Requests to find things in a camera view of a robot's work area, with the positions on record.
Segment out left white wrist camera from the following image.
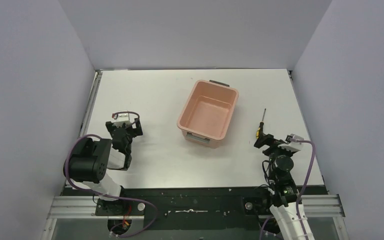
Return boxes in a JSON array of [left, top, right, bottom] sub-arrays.
[[111, 111, 131, 127]]

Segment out pink plastic bin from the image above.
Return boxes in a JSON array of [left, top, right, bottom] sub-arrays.
[[177, 80, 239, 149]]

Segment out aluminium rail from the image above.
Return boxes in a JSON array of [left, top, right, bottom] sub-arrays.
[[47, 195, 346, 220], [78, 70, 103, 137]]

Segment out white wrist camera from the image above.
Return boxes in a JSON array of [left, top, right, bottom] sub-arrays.
[[111, 111, 131, 127], [278, 134, 305, 153]]

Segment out yellow black screwdriver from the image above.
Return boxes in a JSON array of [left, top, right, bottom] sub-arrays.
[[255, 108, 267, 139]]

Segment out purple cable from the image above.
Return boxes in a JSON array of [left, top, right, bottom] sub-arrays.
[[259, 138, 317, 240], [64, 110, 160, 239]]

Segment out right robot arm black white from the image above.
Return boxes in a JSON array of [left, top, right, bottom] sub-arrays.
[[254, 133, 316, 240]]

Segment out aluminium left side rail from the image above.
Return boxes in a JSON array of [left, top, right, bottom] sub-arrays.
[[78, 70, 103, 137]]

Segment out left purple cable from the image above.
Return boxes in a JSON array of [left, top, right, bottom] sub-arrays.
[[64, 110, 160, 239]]

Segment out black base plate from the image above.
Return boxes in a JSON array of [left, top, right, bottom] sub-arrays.
[[61, 185, 329, 232]]

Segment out aluminium front rail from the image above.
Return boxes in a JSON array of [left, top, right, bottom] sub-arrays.
[[47, 195, 346, 220]]

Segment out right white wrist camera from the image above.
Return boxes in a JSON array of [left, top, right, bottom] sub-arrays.
[[278, 134, 305, 153]]

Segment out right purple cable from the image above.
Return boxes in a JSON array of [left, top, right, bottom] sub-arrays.
[[259, 138, 317, 240]]

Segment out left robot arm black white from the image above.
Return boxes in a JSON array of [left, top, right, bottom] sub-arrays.
[[63, 117, 143, 216]]

